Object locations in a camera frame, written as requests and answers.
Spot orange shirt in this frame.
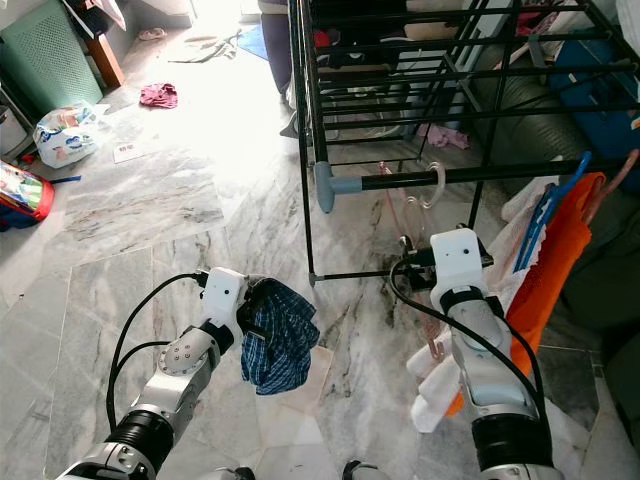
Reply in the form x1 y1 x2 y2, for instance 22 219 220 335
445 172 609 416

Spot white blue plastic bag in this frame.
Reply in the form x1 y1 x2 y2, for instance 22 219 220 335
35 103 111 169

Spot beige cloth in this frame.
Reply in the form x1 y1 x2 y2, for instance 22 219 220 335
165 30 241 64

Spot green woven cabinet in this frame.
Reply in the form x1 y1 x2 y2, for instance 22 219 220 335
0 0 106 119

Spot white shirt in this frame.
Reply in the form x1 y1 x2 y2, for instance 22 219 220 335
408 178 561 433

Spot crumpled pink cloth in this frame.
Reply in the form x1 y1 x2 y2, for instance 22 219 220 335
139 83 179 109

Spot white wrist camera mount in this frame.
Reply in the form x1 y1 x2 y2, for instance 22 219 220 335
203 266 249 331
430 228 491 301

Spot pink patterned cloth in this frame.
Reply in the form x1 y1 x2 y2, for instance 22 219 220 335
420 123 471 151

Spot blue mat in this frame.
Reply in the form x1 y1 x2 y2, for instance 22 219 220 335
235 22 276 61

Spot dark green sofa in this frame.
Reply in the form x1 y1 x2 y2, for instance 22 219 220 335
460 60 640 480

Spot dark purple bag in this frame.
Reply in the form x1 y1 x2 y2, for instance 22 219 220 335
260 0 301 98

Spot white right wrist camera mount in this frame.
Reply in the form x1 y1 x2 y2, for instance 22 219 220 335
430 228 491 301

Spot brown wooden cabinet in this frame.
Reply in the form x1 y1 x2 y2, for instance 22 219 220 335
65 0 126 89

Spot salmon pink hanger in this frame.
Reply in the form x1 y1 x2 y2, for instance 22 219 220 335
585 148 640 226

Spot long black left arm cable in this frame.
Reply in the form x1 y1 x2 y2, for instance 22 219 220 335
105 271 211 439

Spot white paper label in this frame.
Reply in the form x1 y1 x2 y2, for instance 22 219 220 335
112 143 146 163

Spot black metal clothes rack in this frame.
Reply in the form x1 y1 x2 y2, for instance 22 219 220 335
288 0 640 286

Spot blue plastic hanger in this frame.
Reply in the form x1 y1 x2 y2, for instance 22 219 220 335
512 152 593 273

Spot silver right robot leg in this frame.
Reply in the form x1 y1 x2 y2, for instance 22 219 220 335
340 460 381 480

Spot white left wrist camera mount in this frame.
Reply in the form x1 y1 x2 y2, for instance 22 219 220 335
203 266 249 331

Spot dark blue bag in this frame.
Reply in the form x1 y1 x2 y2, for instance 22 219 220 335
545 30 640 166

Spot blue plaid shorts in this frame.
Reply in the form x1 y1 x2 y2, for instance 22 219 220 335
238 278 321 396

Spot red children's backpack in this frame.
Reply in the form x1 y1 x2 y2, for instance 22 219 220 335
0 160 56 229

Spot short black left arm cable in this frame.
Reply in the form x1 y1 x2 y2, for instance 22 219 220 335
110 340 183 386

